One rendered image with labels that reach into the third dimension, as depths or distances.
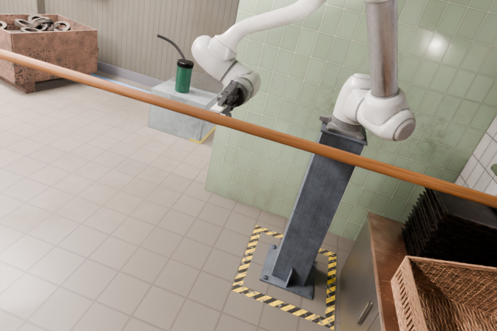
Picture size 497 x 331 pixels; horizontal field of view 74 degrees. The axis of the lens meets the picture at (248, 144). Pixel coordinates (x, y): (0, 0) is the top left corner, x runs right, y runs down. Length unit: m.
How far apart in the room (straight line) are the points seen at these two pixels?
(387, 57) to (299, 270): 1.30
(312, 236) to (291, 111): 0.81
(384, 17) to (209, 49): 0.59
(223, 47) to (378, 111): 0.64
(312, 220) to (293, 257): 0.29
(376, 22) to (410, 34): 0.89
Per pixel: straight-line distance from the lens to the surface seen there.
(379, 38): 1.26
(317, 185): 1.71
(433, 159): 2.37
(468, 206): 1.71
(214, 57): 1.22
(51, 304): 1.97
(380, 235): 1.80
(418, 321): 1.33
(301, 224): 1.86
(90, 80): 1.07
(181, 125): 3.28
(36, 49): 4.00
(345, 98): 1.57
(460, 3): 2.16
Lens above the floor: 1.57
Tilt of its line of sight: 27 degrees down
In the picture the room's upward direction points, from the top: 14 degrees clockwise
